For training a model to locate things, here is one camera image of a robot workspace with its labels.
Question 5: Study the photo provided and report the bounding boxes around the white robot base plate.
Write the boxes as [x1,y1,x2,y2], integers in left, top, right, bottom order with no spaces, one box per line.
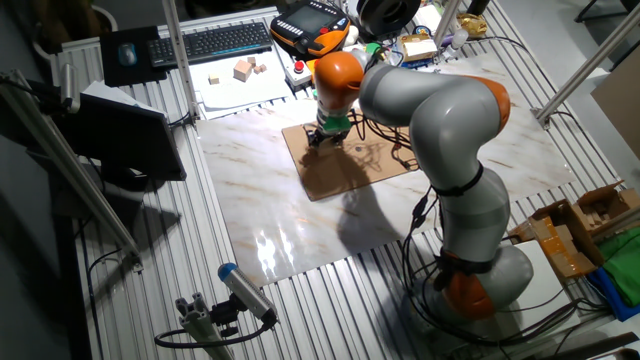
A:
[499,239,582,342]

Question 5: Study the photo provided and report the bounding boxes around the black computer monitor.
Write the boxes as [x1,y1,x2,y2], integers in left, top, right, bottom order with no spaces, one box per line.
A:
[59,92,189,194]

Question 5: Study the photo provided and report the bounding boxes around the white plastic bottle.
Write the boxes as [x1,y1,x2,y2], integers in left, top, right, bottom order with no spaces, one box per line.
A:
[448,27,470,52]

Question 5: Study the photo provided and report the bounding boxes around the cardboard box white label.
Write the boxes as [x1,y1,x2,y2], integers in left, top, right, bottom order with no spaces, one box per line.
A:
[397,32,439,66]

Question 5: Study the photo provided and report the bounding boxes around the large wooden cube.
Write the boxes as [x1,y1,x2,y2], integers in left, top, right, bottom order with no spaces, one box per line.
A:
[233,58,254,83]

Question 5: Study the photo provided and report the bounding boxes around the aluminium frame post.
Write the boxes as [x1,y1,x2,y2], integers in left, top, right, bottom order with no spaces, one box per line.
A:
[160,0,201,121]
[433,0,462,46]
[532,2,640,130]

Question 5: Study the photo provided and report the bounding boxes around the brown cardboard sheet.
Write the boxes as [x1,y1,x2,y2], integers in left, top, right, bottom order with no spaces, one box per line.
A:
[281,119,422,202]

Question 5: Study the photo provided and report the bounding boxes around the aluminium frame strut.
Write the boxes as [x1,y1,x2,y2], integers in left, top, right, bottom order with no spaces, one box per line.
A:
[0,69,144,271]

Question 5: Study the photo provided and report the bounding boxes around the black mouse pad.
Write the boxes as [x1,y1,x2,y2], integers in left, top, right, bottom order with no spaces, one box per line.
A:
[99,25,169,89]

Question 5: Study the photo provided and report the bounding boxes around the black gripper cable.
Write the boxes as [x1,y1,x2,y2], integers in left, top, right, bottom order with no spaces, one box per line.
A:
[348,108,422,172]

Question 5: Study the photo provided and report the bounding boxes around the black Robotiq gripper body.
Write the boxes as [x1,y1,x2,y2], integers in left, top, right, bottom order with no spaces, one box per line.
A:
[312,125,352,144]

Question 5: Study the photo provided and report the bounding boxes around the open brown cardboard box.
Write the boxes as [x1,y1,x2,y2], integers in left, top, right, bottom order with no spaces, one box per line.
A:
[530,180,640,266]

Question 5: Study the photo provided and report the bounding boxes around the white box large red button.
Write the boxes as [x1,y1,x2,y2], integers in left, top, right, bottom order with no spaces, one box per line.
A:
[284,59,315,90]

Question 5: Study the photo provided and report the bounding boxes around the black computer keyboard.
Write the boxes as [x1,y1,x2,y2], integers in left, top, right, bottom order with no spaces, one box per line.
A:
[146,21,274,69]

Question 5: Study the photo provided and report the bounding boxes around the black camera cable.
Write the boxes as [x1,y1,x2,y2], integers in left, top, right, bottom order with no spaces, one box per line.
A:
[153,319,276,350]

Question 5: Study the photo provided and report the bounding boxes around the black filament spool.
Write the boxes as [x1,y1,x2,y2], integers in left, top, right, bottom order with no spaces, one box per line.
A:
[357,0,423,37]

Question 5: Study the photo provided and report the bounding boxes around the green cloth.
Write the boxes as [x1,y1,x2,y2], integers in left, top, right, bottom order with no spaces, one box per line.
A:
[597,227,640,309]

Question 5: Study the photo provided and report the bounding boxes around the silver camera blue cap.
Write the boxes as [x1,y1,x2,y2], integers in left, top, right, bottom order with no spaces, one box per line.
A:
[217,262,279,324]

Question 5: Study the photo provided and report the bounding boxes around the dark computer mouse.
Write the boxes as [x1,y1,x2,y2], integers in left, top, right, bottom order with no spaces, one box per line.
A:
[117,41,139,68]

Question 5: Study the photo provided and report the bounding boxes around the white printed paper sheets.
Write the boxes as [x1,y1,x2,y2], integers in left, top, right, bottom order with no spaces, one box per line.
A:
[188,49,294,119]

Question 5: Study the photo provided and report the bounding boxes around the black orange teach pendant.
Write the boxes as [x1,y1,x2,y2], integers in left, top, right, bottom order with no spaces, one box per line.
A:
[269,0,352,59]

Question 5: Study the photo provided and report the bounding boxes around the orange brown cardboard boxes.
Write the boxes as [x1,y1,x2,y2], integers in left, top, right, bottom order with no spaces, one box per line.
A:
[507,215,599,279]

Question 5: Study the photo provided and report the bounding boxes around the blue bag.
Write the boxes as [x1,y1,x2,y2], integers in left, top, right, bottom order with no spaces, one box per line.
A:
[587,267,640,323]

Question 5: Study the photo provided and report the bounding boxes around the white marble pattern mat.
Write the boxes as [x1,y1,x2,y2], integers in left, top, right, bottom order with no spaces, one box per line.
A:
[196,52,579,289]

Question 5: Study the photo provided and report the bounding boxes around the black office chair base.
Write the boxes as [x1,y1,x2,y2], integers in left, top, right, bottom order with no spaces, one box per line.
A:
[573,0,640,26]

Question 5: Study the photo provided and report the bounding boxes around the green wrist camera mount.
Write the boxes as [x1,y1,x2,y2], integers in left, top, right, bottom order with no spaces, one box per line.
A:
[312,87,354,135]

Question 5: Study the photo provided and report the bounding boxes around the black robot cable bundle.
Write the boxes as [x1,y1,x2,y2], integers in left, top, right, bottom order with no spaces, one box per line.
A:
[399,183,619,351]

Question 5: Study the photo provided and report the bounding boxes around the short aluminium profile mount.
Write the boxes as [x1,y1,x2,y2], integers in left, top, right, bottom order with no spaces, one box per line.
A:
[174,292,236,360]

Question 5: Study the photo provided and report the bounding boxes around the brown cardboard panel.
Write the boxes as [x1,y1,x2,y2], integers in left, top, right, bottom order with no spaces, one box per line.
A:
[592,59,640,161]

